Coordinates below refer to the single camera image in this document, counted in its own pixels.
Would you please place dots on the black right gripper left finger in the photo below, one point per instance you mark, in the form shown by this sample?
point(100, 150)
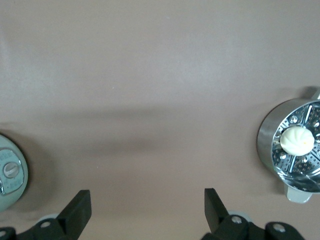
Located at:
point(72, 220)

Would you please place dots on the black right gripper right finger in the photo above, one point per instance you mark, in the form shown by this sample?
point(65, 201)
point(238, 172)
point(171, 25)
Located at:
point(217, 225)

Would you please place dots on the stainless steel cooking pot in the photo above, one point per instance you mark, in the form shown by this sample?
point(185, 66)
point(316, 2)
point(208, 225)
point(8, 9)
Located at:
point(15, 190)

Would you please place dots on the stainless steel steamer pot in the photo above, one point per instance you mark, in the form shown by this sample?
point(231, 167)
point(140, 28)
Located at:
point(266, 140)

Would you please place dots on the perforated steel steamer insert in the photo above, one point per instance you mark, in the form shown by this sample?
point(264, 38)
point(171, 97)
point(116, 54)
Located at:
point(300, 172)

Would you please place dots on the white steamed bun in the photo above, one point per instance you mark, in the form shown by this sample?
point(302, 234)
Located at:
point(296, 140)

